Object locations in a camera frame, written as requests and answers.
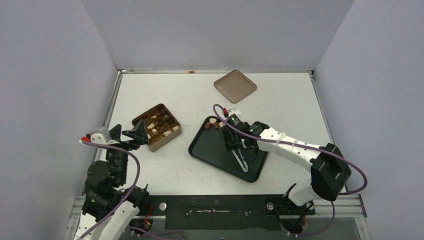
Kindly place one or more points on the brown box lid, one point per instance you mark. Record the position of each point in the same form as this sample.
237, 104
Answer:
235, 86

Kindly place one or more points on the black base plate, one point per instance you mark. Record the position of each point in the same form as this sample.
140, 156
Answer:
221, 212

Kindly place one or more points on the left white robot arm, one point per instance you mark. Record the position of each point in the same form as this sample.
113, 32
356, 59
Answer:
112, 198

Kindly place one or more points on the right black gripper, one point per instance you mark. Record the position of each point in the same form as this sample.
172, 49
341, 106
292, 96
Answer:
234, 143

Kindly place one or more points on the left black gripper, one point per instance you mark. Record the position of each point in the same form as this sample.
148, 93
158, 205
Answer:
138, 133

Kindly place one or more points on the gold chocolate box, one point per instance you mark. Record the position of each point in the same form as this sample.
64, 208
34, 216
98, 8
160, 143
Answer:
165, 121

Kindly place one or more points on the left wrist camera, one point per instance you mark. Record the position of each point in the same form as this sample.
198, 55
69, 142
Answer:
98, 136

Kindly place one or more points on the black plastic tray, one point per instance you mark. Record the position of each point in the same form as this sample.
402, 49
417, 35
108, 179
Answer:
208, 146

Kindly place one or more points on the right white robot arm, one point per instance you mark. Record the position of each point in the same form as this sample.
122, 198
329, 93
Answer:
328, 173

